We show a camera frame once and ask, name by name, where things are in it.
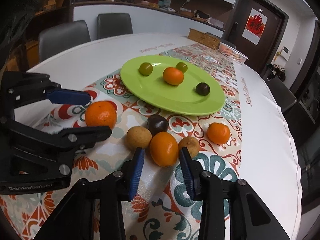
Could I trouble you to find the patterned table runner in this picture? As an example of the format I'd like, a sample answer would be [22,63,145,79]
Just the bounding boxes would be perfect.
[1,40,242,239]

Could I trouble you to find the orange mandarin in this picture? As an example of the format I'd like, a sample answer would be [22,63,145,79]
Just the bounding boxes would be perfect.
[207,122,231,145]
[163,67,184,86]

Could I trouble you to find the small green fruit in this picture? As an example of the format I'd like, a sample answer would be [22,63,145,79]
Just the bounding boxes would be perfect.
[176,62,188,73]

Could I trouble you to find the tan longan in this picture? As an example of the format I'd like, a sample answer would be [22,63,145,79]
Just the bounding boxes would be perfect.
[125,126,152,151]
[178,136,200,158]

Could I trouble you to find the grey chair far left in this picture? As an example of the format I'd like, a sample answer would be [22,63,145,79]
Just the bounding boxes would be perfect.
[97,13,133,39]

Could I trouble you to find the oval orange kumquat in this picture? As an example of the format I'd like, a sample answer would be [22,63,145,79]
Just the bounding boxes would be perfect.
[149,132,178,167]

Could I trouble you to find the clear plastic fruit tray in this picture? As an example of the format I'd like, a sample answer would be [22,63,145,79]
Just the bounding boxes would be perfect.
[218,42,248,64]

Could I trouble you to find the green tomato fruit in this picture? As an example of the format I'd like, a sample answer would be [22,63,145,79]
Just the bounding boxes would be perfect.
[139,62,153,76]

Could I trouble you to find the grey chair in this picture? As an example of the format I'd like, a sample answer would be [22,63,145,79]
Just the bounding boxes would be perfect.
[266,77,297,113]
[97,13,133,39]
[39,20,91,62]

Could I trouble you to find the round orange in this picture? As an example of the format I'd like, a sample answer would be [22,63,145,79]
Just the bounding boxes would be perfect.
[85,101,117,129]

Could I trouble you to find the dark plum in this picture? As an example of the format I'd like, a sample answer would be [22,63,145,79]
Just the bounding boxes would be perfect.
[146,114,169,137]
[196,82,210,96]

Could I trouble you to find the orange mandarin on plate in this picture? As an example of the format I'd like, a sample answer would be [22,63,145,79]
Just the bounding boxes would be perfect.
[163,67,184,86]

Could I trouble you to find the grey chair right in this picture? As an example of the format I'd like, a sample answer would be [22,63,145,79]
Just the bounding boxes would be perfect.
[266,77,297,113]

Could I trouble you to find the grey chair far end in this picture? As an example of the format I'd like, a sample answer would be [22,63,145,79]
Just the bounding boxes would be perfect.
[206,32,236,49]

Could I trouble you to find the grey chair near left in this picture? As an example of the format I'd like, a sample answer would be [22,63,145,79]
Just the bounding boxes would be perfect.
[39,20,91,62]

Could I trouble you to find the red poster on door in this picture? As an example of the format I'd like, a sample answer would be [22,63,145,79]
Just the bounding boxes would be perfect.
[242,8,268,46]

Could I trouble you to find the green plate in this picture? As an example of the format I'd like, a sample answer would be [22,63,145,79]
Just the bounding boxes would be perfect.
[120,55,225,116]

